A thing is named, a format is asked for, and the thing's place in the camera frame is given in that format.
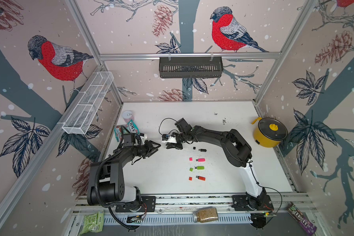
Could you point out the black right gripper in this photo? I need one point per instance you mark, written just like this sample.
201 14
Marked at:
174 145

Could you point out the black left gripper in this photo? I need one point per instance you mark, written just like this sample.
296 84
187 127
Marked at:
148 145

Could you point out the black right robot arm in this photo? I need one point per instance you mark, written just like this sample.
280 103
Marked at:
236 150

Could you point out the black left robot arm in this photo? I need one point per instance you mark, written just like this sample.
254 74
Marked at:
106 186

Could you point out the red usb drive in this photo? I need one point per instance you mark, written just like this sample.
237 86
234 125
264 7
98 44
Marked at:
200 178

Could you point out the green candy packet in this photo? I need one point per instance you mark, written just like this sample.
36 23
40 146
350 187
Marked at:
130 127

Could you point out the pink can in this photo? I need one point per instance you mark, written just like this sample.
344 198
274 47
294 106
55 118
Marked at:
128 116

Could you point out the glass jar of seeds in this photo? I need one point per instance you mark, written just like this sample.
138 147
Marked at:
204 215

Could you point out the green snack bag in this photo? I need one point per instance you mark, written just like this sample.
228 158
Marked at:
93 223

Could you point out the yellow pot with black lid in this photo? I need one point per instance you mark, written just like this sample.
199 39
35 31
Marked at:
269 132

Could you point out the purple candy bar wrapper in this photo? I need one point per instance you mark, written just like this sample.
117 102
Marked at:
302 220

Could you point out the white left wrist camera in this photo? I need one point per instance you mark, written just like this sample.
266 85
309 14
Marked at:
143 136

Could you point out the white wire mesh shelf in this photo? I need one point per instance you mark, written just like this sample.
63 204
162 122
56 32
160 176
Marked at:
84 112

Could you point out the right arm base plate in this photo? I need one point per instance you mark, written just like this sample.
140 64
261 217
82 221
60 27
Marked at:
250 203

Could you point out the black wire basket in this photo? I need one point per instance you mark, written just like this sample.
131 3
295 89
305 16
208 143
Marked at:
190 67

